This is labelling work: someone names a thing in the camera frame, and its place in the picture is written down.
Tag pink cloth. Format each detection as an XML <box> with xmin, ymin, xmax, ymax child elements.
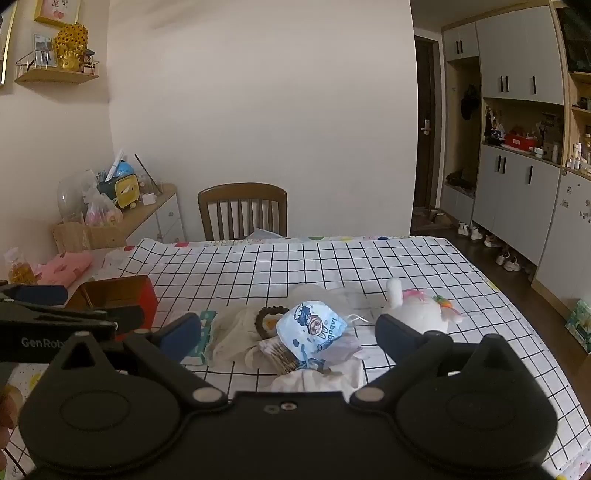
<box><xmin>36</xmin><ymin>253</ymin><xmax>93</xmax><ymax>286</ymax></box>

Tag person's left hand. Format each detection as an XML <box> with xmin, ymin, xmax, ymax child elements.
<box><xmin>0</xmin><ymin>397</ymin><xmax>18</xmax><ymax>467</ymax></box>

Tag white refrigerator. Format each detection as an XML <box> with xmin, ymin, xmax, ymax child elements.
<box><xmin>531</xmin><ymin>171</ymin><xmax>591</xmax><ymax>315</ymax></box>

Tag wooden wall shelf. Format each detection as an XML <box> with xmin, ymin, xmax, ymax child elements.
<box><xmin>15</xmin><ymin>50</ymin><xmax>100</xmax><ymax>85</ymax></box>

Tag clear glass vase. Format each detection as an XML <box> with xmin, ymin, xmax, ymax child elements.
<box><xmin>58</xmin><ymin>170</ymin><xmax>100</xmax><ymax>222</ymax></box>

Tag red storage box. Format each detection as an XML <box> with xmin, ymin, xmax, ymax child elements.
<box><xmin>67</xmin><ymin>275</ymin><xmax>158</xmax><ymax>340</ymax></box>

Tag standing photo card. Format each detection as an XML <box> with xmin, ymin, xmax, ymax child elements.
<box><xmin>33</xmin><ymin>34</ymin><xmax>57</xmax><ymax>68</ymax></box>

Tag thin black stick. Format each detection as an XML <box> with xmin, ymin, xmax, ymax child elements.
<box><xmin>134</xmin><ymin>154</ymin><xmax>162</xmax><ymax>195</ymax></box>

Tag grey wall cabinet unit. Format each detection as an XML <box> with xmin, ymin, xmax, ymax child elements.
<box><xmin>441</xmin><ymin>0</ymin><xmax>591</xmax><ymax>305</ymax></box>

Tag teal desk organiser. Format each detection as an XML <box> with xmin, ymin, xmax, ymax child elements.
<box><xmin>97</xmin><ymin>159</ymin><xmax>134</xmax><ymax>197</ymax></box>

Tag green carton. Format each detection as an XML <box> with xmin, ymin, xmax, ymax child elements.
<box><xmin>566</xmin><ymin>300</ymin><xmax>591</xmax><ymax>354</ymax></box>

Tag bottle of yellow liquid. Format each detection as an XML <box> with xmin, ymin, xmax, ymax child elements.
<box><xmin>4</xmin><ymin>248</ymin><xmax>38</xmax><ymax>285</ymax></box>

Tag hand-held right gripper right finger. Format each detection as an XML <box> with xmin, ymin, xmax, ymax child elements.
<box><xmin>350</xmin><ymin>314</ymin><xmax>543</xmax><ymax>409</ymax></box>

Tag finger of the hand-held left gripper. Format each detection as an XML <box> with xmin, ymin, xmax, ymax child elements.
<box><xmin>0</xmin><ymin>284</ymin><xmax>69</xmax><ymax>306</ymax></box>
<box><xmin>0</xmin><ymin>302</ymin><xmax>145</xmax><ymax>334</ymax></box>

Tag wooden crate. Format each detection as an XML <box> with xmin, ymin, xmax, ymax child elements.
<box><xmin>51</xmin><ymin>222</ymin><xmax>127</xmax><ymax>254</ymax></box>

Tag yellow tissue box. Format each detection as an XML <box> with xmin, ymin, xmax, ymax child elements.
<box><xmin>113</xmin><ymin>174</ymin><xmax>139</xmax><ymax>209</ymax></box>

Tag dark hanging bag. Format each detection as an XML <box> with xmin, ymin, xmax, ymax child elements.
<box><xmin>461</xmin><ymin>84</ymin><xmax>481</xmax><ymax>121</ymax></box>

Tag teal tissue packet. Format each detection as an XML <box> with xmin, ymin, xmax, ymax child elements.
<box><xmin>187</xmin><ymin>310</ymin><xmax>218</xmax><ymax>365</ymax></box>

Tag small pink framed picture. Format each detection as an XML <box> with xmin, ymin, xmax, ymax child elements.
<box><xmin>33</xmin><ymin>0</ymin><xmax>81</xmax><ymax>27</ymax></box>

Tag wooden chair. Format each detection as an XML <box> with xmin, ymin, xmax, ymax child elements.
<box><xmin>198</xmin><ymin>183</ymin><xmax>288</xmax><ymax>241</ymax></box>

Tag red tray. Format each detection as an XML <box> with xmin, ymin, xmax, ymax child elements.
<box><xmin>504</xmin><ymin>133</ymin><xmax>536</xmax><ymax>152</ymax></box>

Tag white plush toy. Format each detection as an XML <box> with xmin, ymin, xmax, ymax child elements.
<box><xmin>379</xmin><ymin>277</ymin><xmax>464</xmax><ymax>335</ymax></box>

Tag brown scrunchie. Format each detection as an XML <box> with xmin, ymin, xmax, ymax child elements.
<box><xmin>255</xmin><ymin>306</ymin><xmax>291</xmax><ymax>335</ymax></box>

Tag white wood-topped sideboard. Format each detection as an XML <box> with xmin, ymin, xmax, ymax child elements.
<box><xmin>115</xmin><ymin>183</ymin><xmax>185</xmax><ymax>247</ymax></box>

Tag white mesh cloth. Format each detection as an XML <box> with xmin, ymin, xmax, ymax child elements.
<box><xmin>205</xmin><ymin>307</ymin><xmax>273</xmax><ymax>365</ymax></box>

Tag blue face mask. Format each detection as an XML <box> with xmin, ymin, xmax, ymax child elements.
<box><xmin>276</xmin><ymin>300</ymin><xmax>348</xmax><ymax>363</ymax></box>

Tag black checked white tablecloth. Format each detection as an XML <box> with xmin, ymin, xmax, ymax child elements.
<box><xmin>0</xmin><ymin>235</ymin><xmax>580</xmax><ymax>480</ymax></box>

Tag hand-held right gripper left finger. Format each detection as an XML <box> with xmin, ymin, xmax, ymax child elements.
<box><xmin>48</xmin><ymin>313</ymin><xmax>228</xmax><ymax>409</ymax></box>

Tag dark wooden door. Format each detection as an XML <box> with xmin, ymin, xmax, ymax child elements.
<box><xmin>413</xmin><ymin>36</ymin><xmax>437</xmax><ymax>217</ymax></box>

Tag large framed family picture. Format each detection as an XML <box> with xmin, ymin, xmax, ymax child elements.
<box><xmin>0</xmin><ymin>0</ymin><xmax>18</xmax><ymax>86</ymax></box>

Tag golden ornament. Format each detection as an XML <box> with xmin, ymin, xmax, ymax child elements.
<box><xmin>54</xmin><ymin>24</ymin><xmax>88</xmax><ymax>71</ymax></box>

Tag plastic bag of sweets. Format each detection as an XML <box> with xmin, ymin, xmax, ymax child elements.
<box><xmin>85</xmin><ymin>191</ymin><xmax>124</xmax><ymax>227</ymax></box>

